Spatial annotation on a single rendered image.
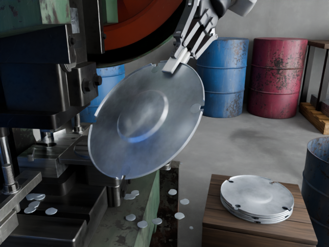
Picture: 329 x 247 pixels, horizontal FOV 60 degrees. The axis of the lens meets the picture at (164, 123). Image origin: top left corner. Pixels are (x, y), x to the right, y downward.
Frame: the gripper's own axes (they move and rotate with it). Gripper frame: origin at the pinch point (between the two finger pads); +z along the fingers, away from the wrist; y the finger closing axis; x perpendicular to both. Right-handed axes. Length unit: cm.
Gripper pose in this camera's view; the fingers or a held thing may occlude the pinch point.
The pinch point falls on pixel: (176, 62)
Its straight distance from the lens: 65.3
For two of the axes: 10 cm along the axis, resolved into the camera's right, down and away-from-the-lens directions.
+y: -5.1, -5.0, -7.0
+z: -5.0, 8.4, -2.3
